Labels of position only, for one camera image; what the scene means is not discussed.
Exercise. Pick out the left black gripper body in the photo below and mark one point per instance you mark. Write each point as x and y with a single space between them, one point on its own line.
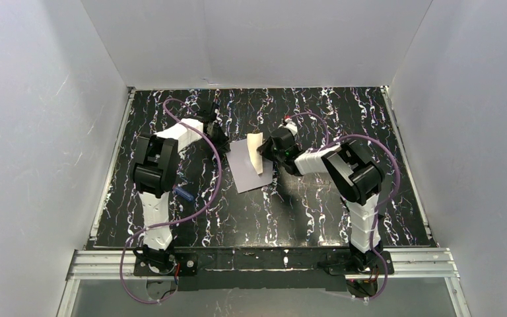
218 136

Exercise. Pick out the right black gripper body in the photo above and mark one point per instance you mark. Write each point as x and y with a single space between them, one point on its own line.
267 148

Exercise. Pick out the tan bordered letter paper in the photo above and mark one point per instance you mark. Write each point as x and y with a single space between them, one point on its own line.
254 141

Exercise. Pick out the lavender paper envelope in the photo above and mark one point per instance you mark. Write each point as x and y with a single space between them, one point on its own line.
244 175

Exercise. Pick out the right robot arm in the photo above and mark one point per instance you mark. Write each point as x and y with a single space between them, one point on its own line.
356 175

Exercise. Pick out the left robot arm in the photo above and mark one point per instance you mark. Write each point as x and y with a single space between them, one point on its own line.
154 175

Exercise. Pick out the blue red screwdriver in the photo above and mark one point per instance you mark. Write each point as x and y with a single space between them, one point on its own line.
179 191

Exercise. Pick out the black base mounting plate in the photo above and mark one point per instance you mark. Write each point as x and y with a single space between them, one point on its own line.
270 268

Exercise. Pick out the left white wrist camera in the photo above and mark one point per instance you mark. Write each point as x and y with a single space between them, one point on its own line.
212 115

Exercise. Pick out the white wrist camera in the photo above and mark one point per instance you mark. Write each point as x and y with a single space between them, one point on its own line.
212 115
289 124

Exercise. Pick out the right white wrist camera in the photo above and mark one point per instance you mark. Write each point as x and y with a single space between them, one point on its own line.
289 124

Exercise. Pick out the aluminium frame rail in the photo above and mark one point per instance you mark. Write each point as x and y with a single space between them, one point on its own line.
409 263

